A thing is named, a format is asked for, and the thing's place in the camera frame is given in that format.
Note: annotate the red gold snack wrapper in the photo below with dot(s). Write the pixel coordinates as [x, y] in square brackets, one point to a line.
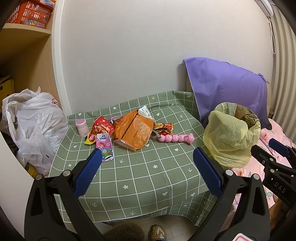
[164, 128]

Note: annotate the white green milk bag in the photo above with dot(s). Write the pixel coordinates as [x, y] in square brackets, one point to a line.
[144, 111]

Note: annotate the brown furry slipper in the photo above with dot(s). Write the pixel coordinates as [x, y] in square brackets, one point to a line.
[125, 232]

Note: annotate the pink cylindrical cup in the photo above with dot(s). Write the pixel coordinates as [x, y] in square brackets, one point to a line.
[82, 127]

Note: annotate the red plastic basket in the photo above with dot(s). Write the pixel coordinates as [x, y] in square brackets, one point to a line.
[31, 13]

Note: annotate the red paper cup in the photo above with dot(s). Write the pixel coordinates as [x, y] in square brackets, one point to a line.
[102, 125]

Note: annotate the white air conditioner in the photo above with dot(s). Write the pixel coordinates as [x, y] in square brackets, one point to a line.
[265, 7]

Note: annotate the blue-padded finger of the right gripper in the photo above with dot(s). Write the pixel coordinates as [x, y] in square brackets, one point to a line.
[279, 147]

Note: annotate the orange chip bag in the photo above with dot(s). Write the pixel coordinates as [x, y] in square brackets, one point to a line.
[133, 130]

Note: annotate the yellow noodle snack packet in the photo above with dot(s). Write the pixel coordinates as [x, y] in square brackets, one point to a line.
[90, 138]

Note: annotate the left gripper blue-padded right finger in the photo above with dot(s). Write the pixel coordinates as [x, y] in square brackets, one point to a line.
[241, 210]

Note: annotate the white plastic shopping bag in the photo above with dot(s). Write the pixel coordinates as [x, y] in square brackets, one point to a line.
[36, 125]

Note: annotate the pink caterpillar toy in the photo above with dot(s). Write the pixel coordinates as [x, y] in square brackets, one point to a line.
[176, 139]

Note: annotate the yellow trash bag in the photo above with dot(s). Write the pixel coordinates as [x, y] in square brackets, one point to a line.
[231, 131]

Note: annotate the wooden shelf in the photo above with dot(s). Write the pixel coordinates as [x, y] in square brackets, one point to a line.
[16, 37]

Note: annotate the striped curtain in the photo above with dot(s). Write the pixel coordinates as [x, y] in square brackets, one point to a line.
[283, 80]

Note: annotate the pink cartoon snack packet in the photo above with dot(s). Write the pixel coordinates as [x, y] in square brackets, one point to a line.
[104, 144]

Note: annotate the green checked tablecloth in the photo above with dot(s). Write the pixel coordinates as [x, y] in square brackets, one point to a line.
[158, 179]

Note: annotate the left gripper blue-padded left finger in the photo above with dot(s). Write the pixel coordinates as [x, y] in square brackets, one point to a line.
[43, 220]

